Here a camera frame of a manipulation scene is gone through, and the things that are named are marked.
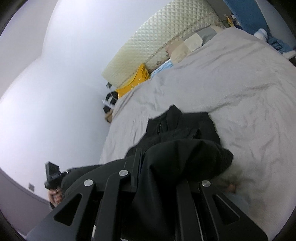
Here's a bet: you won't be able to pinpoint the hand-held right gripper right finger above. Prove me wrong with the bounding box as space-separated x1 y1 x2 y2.
176 179 269 241

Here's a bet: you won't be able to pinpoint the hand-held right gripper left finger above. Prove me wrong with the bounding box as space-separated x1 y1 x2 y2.
25 147 143 241

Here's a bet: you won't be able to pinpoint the black puffer jacket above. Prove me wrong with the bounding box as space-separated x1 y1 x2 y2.
60 105 234 241

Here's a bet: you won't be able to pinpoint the blue clothes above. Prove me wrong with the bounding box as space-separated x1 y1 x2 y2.
266 37 290 54

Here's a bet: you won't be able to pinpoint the person's left hand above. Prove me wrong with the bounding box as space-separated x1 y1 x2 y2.
48 188 63 208

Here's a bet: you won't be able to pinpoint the black bag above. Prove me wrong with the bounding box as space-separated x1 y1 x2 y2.
102 91 119 114

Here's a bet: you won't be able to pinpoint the yellow pillow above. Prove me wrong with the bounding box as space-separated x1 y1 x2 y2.
115 63 151 99

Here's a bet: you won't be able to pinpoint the light blue bedsheet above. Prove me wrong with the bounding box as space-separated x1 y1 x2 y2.
150 59 174 78

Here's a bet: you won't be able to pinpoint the bed with grey sheet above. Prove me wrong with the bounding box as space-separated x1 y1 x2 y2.
99 25 296 186

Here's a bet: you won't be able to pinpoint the beige pillow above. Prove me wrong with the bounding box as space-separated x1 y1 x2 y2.
166 41 193 63

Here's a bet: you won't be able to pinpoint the quilted cream headboard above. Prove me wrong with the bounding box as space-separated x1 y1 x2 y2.
102 0 223 82

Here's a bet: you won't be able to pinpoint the grey white patchwork pillow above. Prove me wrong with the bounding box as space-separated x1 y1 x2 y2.
183 25 226 54

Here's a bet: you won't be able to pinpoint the group of small bottles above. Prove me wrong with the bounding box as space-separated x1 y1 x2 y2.
223 14 237 27

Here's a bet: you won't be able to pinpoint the white plush toy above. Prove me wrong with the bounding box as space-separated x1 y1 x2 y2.
254 28 269 42

